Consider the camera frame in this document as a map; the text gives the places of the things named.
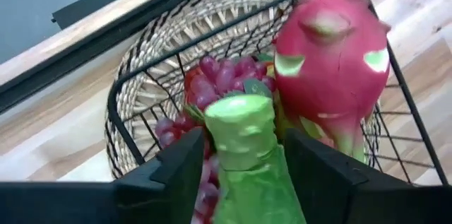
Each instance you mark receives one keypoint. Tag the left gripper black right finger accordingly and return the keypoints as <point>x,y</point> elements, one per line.
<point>335,195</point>

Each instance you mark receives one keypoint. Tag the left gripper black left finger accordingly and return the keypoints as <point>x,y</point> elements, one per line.
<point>159,195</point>

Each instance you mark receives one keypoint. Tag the dark red grape bunch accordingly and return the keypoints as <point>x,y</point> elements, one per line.
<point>169,128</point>

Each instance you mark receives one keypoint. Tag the pink dragon fruit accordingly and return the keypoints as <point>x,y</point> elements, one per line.
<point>332,75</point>

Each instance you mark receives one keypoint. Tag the pink grape bunch with leaf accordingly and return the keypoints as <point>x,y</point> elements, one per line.
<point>219,79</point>

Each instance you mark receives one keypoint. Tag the round woven placemat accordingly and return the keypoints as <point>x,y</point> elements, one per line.
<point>148,58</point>

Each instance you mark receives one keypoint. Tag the black aluminium table frame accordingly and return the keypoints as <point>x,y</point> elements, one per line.
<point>70,60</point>

